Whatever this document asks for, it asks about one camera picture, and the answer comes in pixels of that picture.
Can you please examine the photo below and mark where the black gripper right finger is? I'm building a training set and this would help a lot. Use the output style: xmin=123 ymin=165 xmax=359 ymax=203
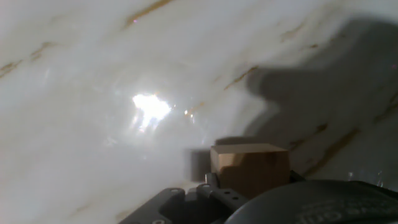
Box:
xmin=289 ymin=169 xmax=305 ymax=184

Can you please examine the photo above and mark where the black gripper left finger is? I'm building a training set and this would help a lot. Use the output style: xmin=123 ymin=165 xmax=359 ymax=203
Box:
xmin=118 ymin=172 xmax=249 ymax=224

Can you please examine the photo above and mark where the medium wooden cube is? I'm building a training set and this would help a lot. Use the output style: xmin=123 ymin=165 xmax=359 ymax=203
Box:
xmin=210 ymin=142 xmax=291 ymax=200

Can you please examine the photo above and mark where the white marble pattern board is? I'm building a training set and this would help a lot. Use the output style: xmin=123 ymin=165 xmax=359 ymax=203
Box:
xmin=0 ymin=0 xmax=398 ymax=224

